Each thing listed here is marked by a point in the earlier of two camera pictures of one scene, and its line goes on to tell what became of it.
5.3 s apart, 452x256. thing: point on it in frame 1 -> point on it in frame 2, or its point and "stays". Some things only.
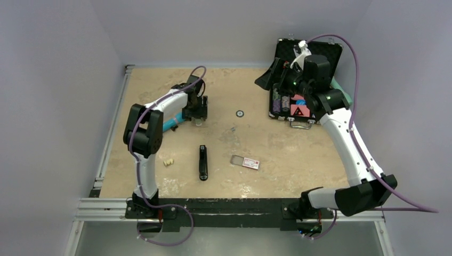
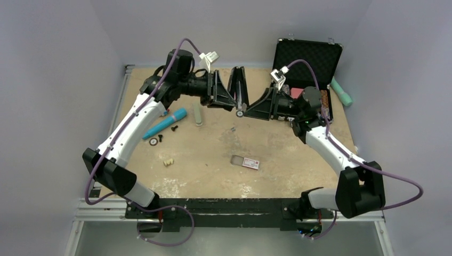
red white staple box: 245,162 stays
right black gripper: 266,80 -> 263,110
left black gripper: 201,112 -> 223,98
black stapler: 203,166 -> 237,86
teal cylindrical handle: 336,85 stays
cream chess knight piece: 168,161 stays
